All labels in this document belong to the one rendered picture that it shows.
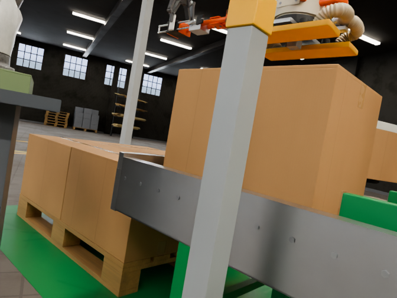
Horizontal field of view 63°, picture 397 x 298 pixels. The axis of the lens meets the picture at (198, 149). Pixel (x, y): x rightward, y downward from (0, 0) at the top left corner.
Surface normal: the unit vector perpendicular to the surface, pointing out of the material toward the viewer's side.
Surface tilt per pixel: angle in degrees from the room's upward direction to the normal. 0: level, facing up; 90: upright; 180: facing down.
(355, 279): 90
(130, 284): 90
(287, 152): 90
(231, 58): 90
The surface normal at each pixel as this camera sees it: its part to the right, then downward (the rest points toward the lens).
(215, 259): 0.73, 0.15
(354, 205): -0.67, -0.08
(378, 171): 0.37, 0.10
